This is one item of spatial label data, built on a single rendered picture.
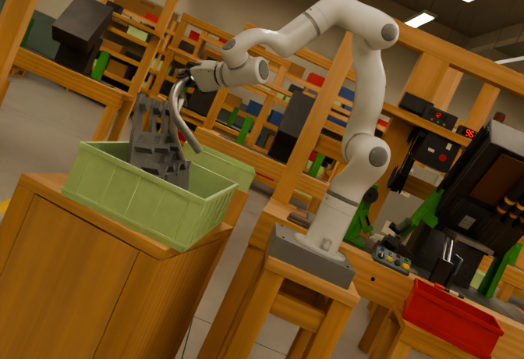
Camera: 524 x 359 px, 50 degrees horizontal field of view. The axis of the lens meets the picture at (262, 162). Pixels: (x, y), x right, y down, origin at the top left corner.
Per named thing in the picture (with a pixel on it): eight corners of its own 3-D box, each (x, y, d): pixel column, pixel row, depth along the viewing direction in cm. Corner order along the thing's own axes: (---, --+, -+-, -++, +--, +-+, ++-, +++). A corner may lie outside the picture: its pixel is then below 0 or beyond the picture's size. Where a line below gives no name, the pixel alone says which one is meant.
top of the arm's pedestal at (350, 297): (355, 309, 177) (360, 298, 177) (263, 268, 177) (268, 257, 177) (343, 280, 209) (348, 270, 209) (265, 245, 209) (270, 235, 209)
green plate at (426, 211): (425, 238, 242) (457, 201, 240) (410, 225, 243) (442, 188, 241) (420, 233, 254) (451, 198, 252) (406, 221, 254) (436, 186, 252)
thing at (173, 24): (199, 149, 1166) (242, 50, 1147) (64, 90, 1148) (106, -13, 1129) (201, 147, 1219) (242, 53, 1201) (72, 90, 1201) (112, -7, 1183)
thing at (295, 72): (317, 218, 941) (373, 96, 923) (151, 145, 923) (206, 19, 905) (313, 212, 995) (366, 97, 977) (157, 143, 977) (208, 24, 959)
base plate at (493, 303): (548, 341, 232) (550, 336, 232) (306, 229, 237) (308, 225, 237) (511, 309, 273) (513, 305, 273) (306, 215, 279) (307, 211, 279)
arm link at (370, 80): (351, 171, 185) (335, 164, 201) (385, 172, 187) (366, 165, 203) (364, 15, 178) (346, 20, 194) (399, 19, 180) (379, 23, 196)
